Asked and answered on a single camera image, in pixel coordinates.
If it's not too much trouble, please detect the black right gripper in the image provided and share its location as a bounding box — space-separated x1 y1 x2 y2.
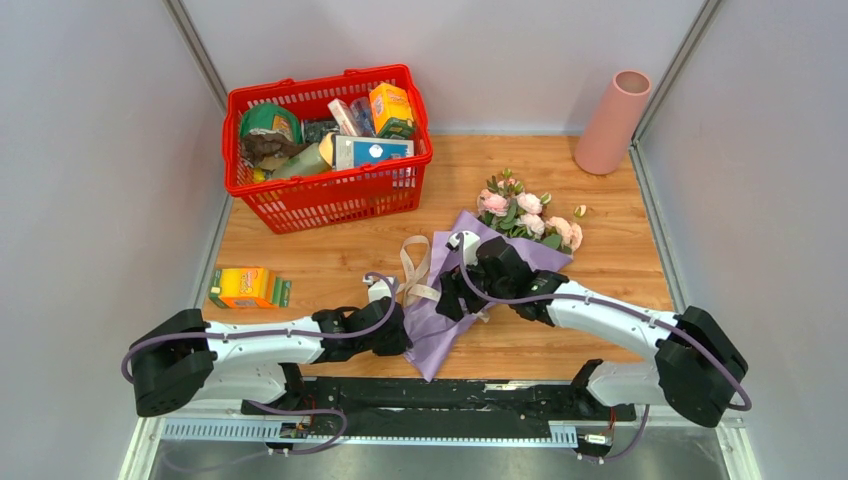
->
435 254 512 322

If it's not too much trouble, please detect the cream ribbon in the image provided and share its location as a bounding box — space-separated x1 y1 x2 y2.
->
398 235 440 307

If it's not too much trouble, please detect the purple flower bouquet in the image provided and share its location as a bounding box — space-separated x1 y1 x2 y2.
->
404 169 583 380

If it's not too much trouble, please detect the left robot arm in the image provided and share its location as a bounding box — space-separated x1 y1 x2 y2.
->
121 297 412 417

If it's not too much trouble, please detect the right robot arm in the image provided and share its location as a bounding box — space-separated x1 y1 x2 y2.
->
436 231 753 428

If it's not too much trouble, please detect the pink cylindrical vase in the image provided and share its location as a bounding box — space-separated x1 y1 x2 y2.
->
574 70 652 175

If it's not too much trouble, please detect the orange juice box on table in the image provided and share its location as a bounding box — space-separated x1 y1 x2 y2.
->
207 267 291 309

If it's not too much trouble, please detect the red plastic shopping basket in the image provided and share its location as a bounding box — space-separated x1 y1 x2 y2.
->
221 64 433 234

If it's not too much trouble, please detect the blue white carton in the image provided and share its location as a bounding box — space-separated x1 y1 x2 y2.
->
332 134 415 171

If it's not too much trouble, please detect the orange box in basket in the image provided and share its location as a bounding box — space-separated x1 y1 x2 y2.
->
369 82 416 140

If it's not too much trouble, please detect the green bottle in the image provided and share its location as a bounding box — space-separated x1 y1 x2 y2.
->
270 143 332 180

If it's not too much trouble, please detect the clear plastic package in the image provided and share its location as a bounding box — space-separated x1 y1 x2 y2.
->
349 97 376 137

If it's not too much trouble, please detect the pink white small box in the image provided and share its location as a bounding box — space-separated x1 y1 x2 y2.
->
328 98 363 137

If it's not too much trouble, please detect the dark patterned packet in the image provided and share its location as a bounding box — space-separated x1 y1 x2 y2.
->
301 119 340 144

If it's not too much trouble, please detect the brown snack bag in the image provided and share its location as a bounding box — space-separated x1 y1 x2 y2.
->
240 128 308 170

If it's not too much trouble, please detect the green snack bag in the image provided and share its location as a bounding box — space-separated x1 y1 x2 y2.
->
239 103 303 144

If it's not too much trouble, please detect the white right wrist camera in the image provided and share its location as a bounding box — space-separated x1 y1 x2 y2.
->
446 230 481 266

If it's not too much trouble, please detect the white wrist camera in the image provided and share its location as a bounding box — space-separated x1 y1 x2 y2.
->
446 230 481 266
363 275 398 303

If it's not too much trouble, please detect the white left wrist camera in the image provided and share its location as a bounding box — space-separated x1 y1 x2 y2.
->
363 275 398 303

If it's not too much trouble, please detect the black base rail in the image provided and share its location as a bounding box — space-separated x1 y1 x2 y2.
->
240 377 636 447

